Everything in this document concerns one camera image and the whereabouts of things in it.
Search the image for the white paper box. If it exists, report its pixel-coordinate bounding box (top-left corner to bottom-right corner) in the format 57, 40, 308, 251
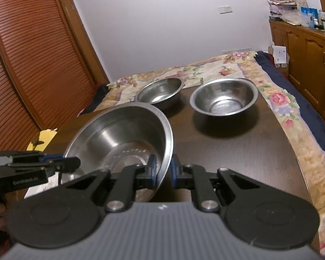
268, 44, 290, 68

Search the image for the pile of folded fabrics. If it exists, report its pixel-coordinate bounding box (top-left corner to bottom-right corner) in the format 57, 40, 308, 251
268, 0, 299, 20

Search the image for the white wall socket strip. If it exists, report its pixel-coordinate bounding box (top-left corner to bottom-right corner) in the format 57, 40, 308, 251
222, 47, 252, 54

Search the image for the large steel bowl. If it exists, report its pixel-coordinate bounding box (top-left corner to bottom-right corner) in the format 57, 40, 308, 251
62, 102, 174, 203

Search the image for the louvered wooden wardrobe door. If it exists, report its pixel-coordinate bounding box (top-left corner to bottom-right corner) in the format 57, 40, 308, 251
0, 0, 98, 132
0, 28, 48, 155

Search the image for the blue box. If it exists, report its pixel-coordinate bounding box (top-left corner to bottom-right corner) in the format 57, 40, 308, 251
300, 6, 318, 28

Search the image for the navy blanket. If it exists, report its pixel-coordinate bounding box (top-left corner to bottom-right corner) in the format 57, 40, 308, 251
254, 50, 325, 163

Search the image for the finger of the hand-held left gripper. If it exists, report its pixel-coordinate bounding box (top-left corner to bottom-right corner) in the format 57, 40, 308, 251
5, 157, 81, 175
0, 151, 65, 164

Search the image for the floral blanket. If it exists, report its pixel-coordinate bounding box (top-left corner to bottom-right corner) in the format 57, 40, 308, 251
93, 50, 325, 260

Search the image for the yellow plush toy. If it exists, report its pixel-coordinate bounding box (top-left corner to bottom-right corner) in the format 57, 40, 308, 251
26, 129, 58, 153

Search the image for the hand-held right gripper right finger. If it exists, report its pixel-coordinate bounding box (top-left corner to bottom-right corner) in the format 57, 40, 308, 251
169, 154, 261, 213

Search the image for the dark cloth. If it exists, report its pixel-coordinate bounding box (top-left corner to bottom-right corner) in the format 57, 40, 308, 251
81, 82, 110, 115

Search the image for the wooden cabinet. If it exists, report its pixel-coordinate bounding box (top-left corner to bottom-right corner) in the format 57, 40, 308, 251
269, 18, 325, 139

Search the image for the clear plastic bag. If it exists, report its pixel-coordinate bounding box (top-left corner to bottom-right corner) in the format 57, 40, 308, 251
283, 10, 304, 25

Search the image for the wooden wardrobe side panel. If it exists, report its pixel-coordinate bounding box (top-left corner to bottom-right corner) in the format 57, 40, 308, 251
59, 0, 111, 85

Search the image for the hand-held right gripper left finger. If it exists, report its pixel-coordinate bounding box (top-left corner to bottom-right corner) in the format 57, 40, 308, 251
60, 154, 158, 213

